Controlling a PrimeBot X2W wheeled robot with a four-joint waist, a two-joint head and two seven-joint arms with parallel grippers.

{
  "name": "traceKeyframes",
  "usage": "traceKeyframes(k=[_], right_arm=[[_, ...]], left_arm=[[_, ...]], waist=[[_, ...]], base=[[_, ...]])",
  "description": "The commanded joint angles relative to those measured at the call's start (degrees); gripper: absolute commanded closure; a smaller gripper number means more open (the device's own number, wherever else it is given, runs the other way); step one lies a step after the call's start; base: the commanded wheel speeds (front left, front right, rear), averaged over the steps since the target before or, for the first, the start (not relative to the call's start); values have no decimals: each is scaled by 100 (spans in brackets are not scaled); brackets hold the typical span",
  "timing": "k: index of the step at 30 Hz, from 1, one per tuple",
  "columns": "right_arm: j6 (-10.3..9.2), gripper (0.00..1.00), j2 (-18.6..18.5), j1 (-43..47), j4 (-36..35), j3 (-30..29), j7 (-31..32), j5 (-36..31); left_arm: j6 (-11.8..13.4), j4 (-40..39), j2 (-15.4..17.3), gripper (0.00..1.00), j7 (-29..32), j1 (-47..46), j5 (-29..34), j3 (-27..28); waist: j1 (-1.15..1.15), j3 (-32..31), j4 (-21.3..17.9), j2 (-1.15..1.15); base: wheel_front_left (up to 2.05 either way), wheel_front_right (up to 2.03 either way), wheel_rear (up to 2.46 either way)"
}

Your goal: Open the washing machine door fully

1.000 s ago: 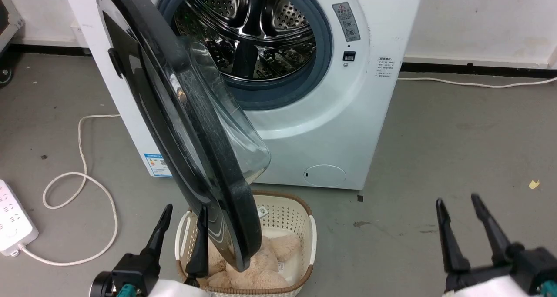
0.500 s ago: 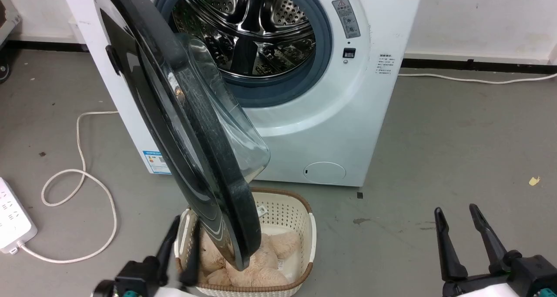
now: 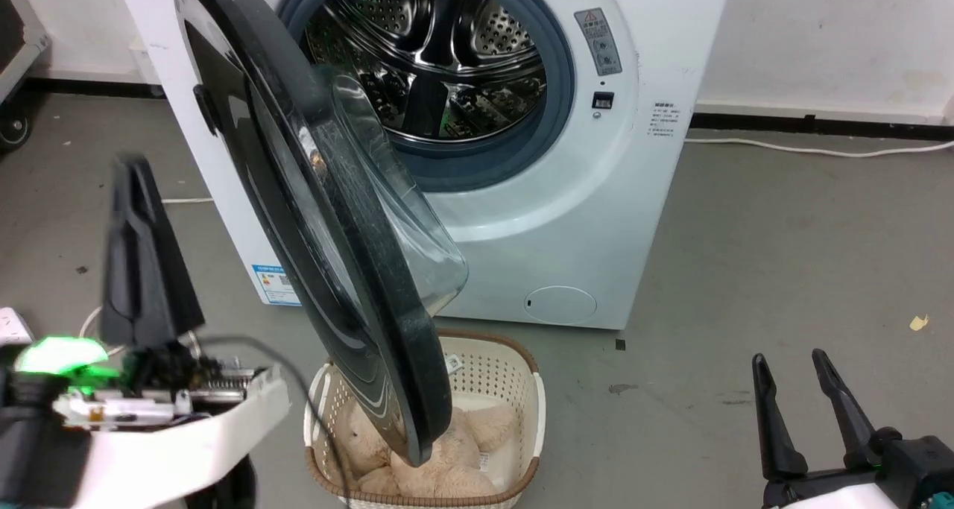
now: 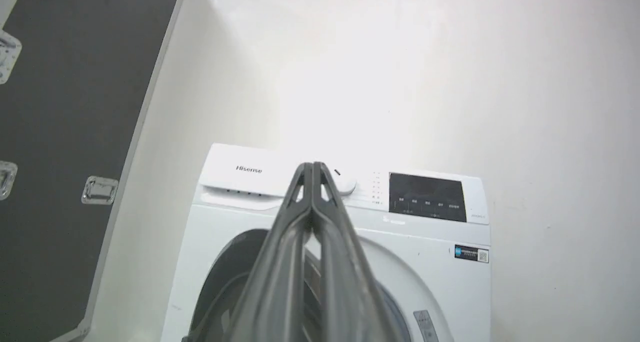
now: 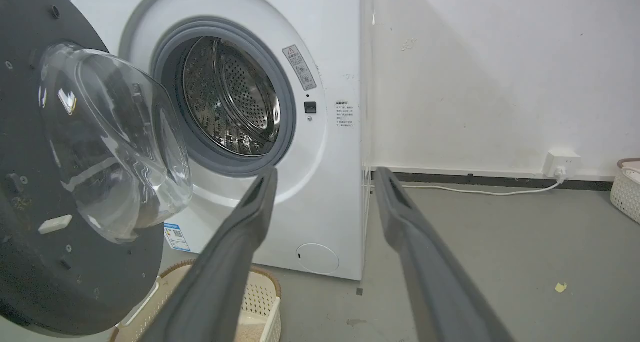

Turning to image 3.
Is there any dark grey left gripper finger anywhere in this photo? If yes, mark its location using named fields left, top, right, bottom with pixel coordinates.
left=100, top=154, right=206, bottom=348

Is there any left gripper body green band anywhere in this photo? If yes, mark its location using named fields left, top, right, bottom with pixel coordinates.
left=13, top=335, right=293, bottom=504

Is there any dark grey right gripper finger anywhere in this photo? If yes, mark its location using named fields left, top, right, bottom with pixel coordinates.
left=811, top=348, right=885, bottom=471
left=751, top=353, right=809, bottom=481

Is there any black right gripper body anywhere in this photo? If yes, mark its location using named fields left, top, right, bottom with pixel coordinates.
left=760, top=427, right=954, bottom=509

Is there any black round washing machine door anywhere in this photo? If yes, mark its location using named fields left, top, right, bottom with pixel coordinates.
left=173, top=0, right=470, bottom=467

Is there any white front-load washing machine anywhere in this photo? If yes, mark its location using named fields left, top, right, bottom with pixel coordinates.
left=112, top=0, right=735, bottom=331

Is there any blue energy label sticker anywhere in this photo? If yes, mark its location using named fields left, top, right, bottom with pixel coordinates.
left=250, top=263, right=302, bottom=306

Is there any white power strip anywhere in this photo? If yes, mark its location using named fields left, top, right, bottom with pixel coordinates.
left=0, top=307, right=35, bottom=348

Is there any beige plush teddy bear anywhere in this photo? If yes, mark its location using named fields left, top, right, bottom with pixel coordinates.
left=319, top=403, right=517, bottom=499

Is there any white woven-look laundry basket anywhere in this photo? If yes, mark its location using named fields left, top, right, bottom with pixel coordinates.
left=303, top=330, right=546, bottom=509

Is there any grey wheeled cart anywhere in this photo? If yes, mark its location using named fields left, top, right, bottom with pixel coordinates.
left=0, top=0, right=51, bottom=152

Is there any stainless steel washer drum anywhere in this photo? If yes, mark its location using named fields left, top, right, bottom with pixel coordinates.
left=302, top=0, right=549, bottom=146

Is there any grey warning sticker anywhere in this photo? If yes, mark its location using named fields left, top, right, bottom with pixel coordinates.
left=573, top=7, right=624, bottom=78

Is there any looped white cable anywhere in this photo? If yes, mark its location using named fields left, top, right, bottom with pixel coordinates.
left=78, top=305, right=127, bottom=359

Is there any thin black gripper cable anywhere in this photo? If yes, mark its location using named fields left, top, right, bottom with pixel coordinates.
left=195, top=335, right=357, bottom=506

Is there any long white floor cable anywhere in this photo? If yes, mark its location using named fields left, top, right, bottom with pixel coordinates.
left=683, top=137, right=954, bottom=159

